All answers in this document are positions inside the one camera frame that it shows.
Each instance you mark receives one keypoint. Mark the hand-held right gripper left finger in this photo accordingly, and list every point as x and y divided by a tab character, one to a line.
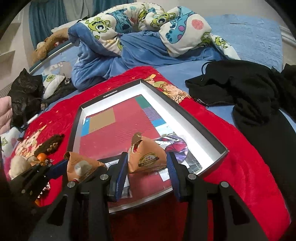
121	178

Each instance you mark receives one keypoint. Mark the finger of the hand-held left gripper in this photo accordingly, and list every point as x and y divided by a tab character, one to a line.
57	170

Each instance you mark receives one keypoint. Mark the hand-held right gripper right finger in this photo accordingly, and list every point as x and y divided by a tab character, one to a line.
175	178

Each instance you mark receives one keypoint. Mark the orange triangular snack packet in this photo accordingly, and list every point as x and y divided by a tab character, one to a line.
81	166
145	157

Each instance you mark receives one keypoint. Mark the black shallow cardboard box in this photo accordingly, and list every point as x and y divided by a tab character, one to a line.
198	129

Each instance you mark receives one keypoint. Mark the small orange ball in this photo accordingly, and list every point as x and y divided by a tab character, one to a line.
41	157

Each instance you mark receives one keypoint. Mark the cream fluffy plush toy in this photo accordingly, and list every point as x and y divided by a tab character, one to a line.
18	165

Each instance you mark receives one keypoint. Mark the large white printed pillow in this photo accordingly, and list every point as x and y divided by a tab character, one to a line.
10	139

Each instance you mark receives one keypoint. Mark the small white stick-shaped object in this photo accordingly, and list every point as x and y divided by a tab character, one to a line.
32	119

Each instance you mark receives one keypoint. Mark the red embroidered blanket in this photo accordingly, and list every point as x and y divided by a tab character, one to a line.
242	185

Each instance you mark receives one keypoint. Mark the pink folded quilt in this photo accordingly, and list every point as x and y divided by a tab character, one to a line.
5	115

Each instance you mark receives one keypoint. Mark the black plastic bag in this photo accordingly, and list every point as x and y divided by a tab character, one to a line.
24	97

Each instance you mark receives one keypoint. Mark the small cartoon print pillow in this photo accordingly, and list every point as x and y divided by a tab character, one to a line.
53	83

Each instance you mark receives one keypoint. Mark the black clothing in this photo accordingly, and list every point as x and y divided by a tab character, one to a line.
254	92

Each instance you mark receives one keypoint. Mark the brown teddy bear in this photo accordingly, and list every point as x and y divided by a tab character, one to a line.
47	45

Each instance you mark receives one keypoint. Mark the blue cartoon monster quilt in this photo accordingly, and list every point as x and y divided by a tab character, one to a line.
143	30

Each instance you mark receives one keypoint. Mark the blue and grey curtain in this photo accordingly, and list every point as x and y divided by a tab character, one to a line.
44	20

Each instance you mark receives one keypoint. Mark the bed with blue sheet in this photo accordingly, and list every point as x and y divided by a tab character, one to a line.
249	39

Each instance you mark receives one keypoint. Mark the white wall shelf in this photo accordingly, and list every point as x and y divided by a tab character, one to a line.
10	53

